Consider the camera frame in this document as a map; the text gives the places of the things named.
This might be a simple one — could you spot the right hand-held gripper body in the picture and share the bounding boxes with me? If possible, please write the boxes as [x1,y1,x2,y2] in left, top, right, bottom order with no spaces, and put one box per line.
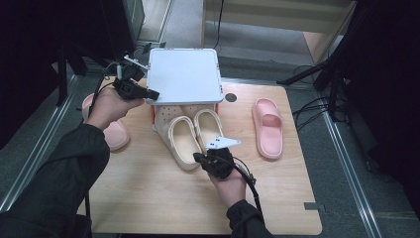
[201,137,242,181]

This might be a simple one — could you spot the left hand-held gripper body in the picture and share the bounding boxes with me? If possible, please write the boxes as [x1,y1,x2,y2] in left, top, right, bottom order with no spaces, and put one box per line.
[112,54,151,102]

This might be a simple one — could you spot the white shoe rack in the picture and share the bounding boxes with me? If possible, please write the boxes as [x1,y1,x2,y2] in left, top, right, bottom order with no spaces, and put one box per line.
[145,48,226,133]

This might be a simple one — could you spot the pink slide slipper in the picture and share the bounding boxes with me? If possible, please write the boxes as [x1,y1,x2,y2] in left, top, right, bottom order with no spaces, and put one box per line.
[252,97,284,161]
[81,93,131,152]

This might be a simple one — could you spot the person's right hand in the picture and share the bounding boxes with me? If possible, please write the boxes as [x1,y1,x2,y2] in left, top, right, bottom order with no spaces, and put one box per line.
[207,166,249,209]

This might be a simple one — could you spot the person's left hand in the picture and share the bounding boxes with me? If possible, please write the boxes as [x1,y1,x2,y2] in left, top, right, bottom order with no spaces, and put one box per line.
[83,86,147,132]

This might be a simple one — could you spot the black metal stand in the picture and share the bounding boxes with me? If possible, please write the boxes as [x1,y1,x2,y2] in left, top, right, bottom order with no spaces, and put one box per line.
[53,43,88,107]

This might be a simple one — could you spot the black tape strip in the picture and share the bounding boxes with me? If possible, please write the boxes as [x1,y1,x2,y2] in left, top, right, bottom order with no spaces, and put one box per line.
[303,201,327,213]

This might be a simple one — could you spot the black tripod stand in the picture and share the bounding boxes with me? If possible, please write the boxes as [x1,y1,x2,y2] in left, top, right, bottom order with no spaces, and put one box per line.
[276,49,353,122]

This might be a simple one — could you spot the wooden cabinet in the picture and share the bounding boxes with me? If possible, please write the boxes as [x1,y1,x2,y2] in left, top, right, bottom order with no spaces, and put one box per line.
[201,0,359,64]

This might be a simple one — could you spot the left hand-held gripper cable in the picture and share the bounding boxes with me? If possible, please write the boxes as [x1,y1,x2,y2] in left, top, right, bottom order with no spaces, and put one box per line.
[86,75,118,120]

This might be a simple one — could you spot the hand-held gripper cable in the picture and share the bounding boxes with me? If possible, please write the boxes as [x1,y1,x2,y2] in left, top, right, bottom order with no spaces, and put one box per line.
[86,75,118,120]
[231,155,265,219]

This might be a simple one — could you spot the right hand-held gripper cable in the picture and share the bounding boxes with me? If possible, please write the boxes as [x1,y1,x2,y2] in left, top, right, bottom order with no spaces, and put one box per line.
[231,155,265,219]

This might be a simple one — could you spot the hanging black cable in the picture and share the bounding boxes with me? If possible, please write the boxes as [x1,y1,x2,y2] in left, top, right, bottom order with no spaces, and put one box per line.
[212,0,226,51]

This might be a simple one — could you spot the black floor cables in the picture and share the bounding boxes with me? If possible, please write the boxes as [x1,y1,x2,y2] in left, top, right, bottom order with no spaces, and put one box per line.
[291,63,333,132]

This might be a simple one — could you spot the metal floor rail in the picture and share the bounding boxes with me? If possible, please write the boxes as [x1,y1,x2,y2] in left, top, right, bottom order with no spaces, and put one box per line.
[320,110,384,238]
[0,74,78,214]

